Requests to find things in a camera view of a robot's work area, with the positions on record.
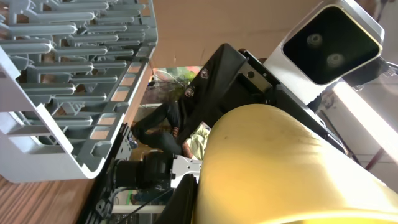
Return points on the grey dishwasher rack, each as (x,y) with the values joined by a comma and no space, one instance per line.
(69,73)

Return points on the seated person in background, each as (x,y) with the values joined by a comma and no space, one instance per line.
(161,128)

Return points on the black mounting rail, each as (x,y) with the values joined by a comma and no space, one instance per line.
(155,174)

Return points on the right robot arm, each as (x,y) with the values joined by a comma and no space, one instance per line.
(361,109)

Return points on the yellow plastic cup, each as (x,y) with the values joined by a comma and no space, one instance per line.
(263,166)

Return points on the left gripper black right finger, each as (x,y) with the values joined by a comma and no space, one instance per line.
(222,69)

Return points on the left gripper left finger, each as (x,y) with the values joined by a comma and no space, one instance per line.
(179,208)

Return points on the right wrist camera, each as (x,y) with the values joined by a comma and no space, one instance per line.
(334,39)

